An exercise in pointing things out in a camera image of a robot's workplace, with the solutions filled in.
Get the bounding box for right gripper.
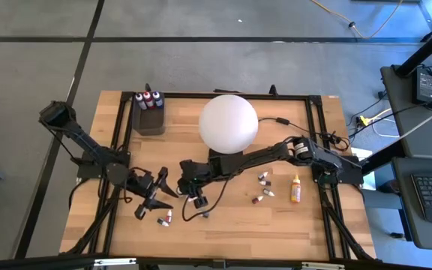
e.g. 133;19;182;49
178;159;214;210

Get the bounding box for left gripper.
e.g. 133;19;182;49
127;166;180;221

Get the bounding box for large blue food coloring bottle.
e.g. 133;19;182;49
151;91;164;110

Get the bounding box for large navy food coloring bottle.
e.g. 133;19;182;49
135;93;148;111

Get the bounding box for large red food coloring bottle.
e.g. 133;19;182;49
142;91;155;110

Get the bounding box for yellow food coloring bottle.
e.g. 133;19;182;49
290;174;302;204

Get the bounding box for grey plastic bin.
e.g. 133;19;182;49
132;91;167;137

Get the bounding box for white globe table lamp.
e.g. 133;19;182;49
198;94;260;162

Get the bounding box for silver aluminium bar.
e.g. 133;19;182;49
301;261;347;270
94;257;137;267

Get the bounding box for yellow extension plug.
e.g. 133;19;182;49
358;107;393;128

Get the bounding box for black laptop keyboard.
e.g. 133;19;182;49
391;156;432;251

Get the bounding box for grey side table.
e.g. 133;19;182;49
379;64;432;161

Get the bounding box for black power adapter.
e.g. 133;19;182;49
412;66;432;105

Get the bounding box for black stand pole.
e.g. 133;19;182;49
394;16;432;79

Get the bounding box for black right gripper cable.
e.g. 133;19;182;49
181;175;233;222

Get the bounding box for black aluminium table frame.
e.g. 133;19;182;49
60;84;378;270

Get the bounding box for black lamp power cable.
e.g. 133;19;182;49
256;116;352;153

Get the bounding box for yellow floor cable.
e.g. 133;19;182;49
309;0;404;41

